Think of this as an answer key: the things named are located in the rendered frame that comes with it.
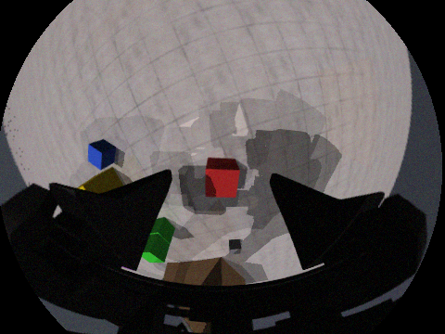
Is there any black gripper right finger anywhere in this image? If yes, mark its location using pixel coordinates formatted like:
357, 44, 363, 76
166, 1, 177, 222
270, 173, 385, 271

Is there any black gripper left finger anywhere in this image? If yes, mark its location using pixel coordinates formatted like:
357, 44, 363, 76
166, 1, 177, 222
49, 170, 172, 271

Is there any green block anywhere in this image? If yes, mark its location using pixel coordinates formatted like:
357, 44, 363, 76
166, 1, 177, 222
151, 218, 175, 244
142, 234, 171, 263

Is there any blue cube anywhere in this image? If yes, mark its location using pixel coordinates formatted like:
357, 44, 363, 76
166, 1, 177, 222
88, 140, 116, 170

